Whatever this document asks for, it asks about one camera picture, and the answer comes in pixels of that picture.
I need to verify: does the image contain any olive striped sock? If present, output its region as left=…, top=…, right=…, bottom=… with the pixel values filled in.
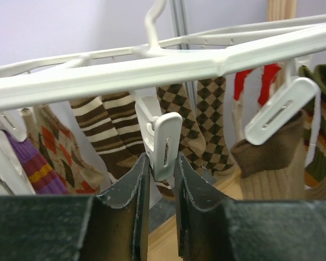
left=298, top=64, right=326, bottom=200

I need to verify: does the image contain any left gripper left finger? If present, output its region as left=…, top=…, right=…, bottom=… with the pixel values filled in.
left=0, top=154, right=150, bottom=260

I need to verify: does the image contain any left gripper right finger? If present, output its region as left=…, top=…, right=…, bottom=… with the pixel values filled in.
left=175, top=153, right=326, bottom=260

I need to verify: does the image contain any white clip hanger rack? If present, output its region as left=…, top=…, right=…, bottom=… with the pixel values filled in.
left=0, top=0, right=326, bottom=115

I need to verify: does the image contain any white hanger clip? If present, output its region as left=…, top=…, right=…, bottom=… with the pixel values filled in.
left=244, top=58, right=320, bottom=146
left=134, top=95, right=183, bottom=182

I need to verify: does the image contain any red white sock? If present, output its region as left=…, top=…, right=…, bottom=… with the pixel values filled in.
left=232, top=63, right=281, bottom=142

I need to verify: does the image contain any purple maroon sock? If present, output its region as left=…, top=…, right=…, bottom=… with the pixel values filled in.
left=4, top=131, right=69, bottom=195

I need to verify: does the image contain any brown striped sock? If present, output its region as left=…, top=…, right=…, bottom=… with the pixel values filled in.
left=102, top=92, right=176, bottom=201
left=70, top=96, right=126, bottom=183

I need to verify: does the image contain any tan sock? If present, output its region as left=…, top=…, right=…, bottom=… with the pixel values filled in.
left=231, top=110, right=306, bottom=200

